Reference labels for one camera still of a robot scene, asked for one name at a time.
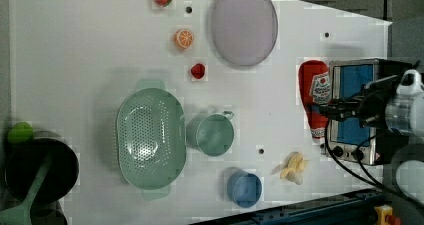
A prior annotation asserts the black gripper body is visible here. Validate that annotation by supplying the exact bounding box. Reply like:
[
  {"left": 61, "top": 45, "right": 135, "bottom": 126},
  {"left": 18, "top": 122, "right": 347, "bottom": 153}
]
[{"left": 357, "top": 75, "right": 400, "bottom": 129}]

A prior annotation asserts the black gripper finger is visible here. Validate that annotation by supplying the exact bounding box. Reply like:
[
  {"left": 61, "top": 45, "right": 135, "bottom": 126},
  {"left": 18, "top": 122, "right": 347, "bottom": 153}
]
[
  {"left": 328, "top": 98, "right": 361, "bottom": 106},
  {"left": 319, "top": 106, "right": 357, "bottom": 121}
]

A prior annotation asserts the red plush ketchup bottle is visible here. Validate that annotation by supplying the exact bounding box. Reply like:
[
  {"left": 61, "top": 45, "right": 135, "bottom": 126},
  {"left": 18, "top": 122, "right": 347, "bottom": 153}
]
[{"left": 298, "top": 60, "right": 331, "bottom": 143}]

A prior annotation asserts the green plastic strainer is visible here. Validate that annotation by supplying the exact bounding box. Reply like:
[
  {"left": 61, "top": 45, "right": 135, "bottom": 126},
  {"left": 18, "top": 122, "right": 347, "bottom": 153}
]
[{"left": 116, "top": 79, "right": 186, "bottom": 200}]

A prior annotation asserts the silver toaster oven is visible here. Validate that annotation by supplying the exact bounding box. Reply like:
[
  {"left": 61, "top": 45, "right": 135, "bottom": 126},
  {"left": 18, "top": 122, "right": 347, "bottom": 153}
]
[{"left": 328, "top": 59, "right": 413, "bottom": 166}]

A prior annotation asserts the yellow peeled banana toy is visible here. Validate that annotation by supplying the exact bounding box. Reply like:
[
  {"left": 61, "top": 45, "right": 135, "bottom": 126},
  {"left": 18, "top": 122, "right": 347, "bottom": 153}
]
[{"left": 280, "top": 152, "right": 308, "bottom": 185}]

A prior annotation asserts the yellow red clamp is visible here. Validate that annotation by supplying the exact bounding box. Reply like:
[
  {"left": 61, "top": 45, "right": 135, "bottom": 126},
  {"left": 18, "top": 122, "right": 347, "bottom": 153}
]
[{"left": 374, "top": 205, "right": 402, "bottom": 225}]

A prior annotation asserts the blue plastic cup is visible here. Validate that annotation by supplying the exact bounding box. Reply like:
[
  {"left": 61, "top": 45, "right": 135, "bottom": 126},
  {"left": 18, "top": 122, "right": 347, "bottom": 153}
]
[{"left": 227, "top": 170, "right": 262, "bottom": 208}]

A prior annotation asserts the green plastic cup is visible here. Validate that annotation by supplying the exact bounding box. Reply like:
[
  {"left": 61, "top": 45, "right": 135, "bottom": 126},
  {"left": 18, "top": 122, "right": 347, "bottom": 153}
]
[{"left": 186, "top": 111, "right": 235, "bottom": 157}]

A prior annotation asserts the round grey plate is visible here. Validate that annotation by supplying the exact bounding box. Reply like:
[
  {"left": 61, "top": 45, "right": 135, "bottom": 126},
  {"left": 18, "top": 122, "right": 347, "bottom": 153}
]
[{"left": 211, "top": 0, "right": 278, "bottom": 66}]

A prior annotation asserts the dark red toy strawberry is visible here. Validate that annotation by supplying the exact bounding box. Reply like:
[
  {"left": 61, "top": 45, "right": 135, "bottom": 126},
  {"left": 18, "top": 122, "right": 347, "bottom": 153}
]
[{"left": 190, "top": 63, "right": 206, "bottom": 79}]

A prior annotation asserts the orange slice toy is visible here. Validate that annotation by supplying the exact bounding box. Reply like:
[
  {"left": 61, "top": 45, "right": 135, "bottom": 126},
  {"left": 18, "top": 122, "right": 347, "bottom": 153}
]
[{"left": 174, "top": 29, "right": 194, "bottom": 49}]

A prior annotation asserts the black pot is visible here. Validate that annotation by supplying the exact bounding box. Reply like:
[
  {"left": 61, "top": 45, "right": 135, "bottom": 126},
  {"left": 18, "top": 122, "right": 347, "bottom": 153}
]
[{"left": 4, "top": 138, "right": 80, "bottom": 206}]

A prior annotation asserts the green round toy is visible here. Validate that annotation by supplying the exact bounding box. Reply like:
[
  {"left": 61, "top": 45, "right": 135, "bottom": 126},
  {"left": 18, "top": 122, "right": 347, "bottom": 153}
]
[{"left": 7, "top": 122, "right": 33, "bottom": 144}]

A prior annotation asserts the green ladle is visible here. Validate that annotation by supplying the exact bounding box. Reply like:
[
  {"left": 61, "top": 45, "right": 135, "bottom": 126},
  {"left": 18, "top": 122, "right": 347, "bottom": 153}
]
[{"left": 0, "top": 159, "right": 52, "bottom": 225}]

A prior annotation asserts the black cable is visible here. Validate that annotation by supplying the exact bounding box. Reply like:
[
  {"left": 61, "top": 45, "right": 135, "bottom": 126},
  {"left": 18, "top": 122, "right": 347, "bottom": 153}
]
[{"left": 324, "top": 119, "right": 424, "bottom": 206}]

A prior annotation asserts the blue metal rail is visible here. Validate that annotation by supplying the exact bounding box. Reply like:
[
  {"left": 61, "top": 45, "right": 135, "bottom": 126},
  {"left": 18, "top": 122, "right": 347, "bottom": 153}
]
[{"left": 191, "top": 189, "right": 385, "bottom": 225}]

